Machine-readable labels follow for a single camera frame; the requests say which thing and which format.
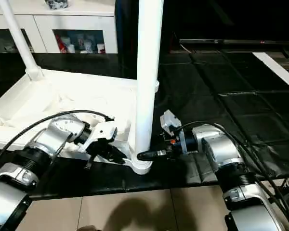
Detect white plastic children's table top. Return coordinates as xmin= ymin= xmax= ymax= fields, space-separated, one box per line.
xmin=0 ymin=68 xmax=159 ymax=175

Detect white plastic table leg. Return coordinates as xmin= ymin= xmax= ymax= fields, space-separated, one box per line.
xmin=128 ymin=0 xmax=164 ymax=169
xmin=0 ymin=0 xmax=45 ymax=81

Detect black work mat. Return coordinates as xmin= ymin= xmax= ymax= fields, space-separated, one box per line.
xmin=0 ymin=51 xmax=289 ymax=200

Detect red bottle in cabinet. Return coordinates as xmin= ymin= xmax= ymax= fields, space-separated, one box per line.
xmin=56 ymin=36 xmax=66 ymax=53

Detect black metal bar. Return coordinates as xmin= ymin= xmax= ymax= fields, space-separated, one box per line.
xmin=179 ymin=39 xmax=289 ymax=47

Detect white flat board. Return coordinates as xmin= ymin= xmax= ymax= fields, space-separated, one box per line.
xmin=253 ymin=52 xmax=289 ymax=93

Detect white glass-door cabinet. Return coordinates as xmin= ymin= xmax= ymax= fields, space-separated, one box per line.
xmin=0 ymin=0 xmax=118 ymax=54

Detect dark object on cabinet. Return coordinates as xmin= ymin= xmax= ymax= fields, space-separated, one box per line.
xmin=45 ymin=0 xmax=69 ymax=10

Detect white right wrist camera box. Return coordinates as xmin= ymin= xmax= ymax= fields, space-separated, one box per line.
xmin=160 ymin=110 xmax=182 ymax=136

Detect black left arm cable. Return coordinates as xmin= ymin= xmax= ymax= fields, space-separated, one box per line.
xmin=0 ymin=110 xmax=114 ymax=174

